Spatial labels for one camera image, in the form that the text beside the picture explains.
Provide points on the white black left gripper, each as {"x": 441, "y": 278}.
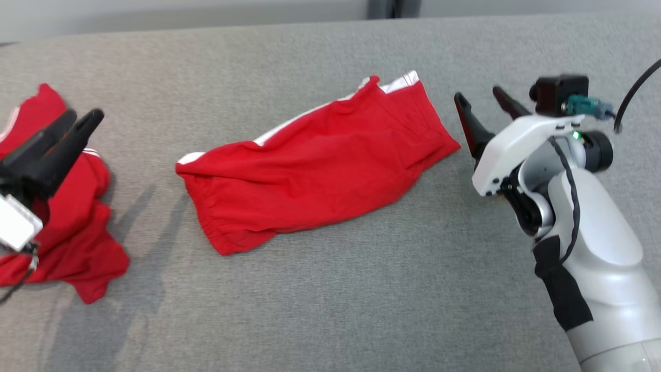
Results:
{"x": 15, "y": 222}

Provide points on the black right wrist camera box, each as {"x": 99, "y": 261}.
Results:
{"x": 555, "y": 93}

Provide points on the red shorts white side stripe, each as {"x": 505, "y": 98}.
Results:
{"x": 320, "y": 170}

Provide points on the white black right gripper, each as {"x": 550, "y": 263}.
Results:
{"x": 511, "y": 150}

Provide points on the red jersey white sleeves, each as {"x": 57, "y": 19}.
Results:
{"x": 77, "y": 243}

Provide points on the grey partition post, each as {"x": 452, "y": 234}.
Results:
{"x": 382, "y": 8}

